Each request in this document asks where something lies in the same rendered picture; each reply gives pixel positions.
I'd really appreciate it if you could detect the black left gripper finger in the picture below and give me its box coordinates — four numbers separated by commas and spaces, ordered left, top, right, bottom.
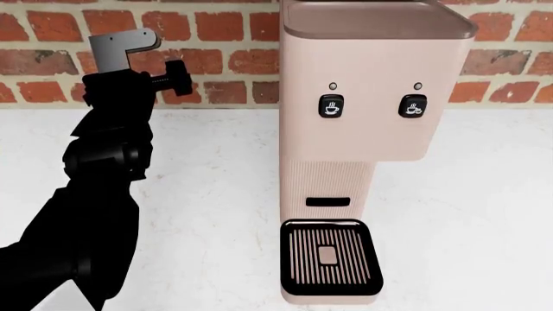
150, 59, 194, 98

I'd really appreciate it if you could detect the pink coffee machine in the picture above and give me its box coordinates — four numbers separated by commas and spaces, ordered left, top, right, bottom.
277, 0, 480, 306

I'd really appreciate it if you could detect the black slotted drip tray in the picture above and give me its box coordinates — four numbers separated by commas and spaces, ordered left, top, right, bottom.
279, 218, 385, 298

